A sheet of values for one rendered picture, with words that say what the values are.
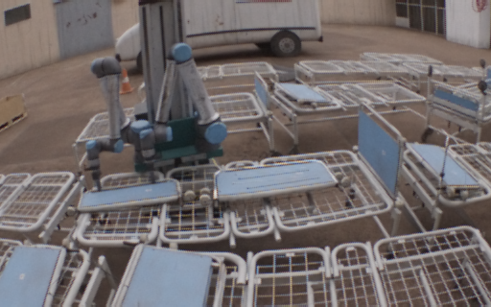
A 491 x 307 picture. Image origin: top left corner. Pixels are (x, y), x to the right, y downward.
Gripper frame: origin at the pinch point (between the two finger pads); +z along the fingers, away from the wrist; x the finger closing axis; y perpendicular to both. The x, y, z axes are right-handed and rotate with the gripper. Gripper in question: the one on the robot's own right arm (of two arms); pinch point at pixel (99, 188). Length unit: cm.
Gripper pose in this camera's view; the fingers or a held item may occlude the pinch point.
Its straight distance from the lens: 264.9
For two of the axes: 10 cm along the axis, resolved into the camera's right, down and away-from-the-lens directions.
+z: 1.2, 9.6, 2.3
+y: 9.8, -1.5, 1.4
